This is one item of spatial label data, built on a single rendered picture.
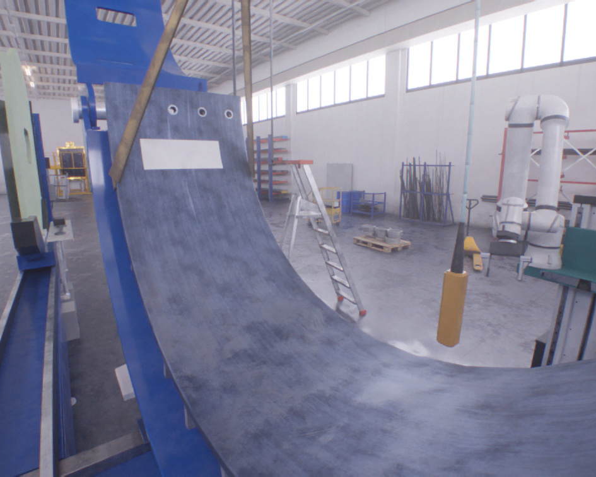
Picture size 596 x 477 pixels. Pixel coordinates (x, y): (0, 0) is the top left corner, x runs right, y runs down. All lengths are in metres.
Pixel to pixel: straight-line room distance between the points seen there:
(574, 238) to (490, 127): 9.91
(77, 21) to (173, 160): 1.81
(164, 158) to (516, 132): 1.72
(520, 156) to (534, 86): 9.77
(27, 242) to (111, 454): 2.72
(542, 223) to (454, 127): 10.80
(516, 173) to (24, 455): 2.77
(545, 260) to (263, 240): 1.46
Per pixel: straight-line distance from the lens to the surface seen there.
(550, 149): 1.84
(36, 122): 7.56
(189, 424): 1.18
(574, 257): 2.16
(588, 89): 11.32
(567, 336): 2.37
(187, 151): 1.73
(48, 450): 1.93
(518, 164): 1.95
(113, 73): 2.25
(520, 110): 1.92
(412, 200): 12.38
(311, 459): 0.77
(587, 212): 2.16
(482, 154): 11.91
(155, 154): 1.68
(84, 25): 3.22
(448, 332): 1.48
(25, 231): 4.12
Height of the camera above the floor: 1.90
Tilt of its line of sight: 13 degrees down
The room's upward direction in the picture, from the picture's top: straight up
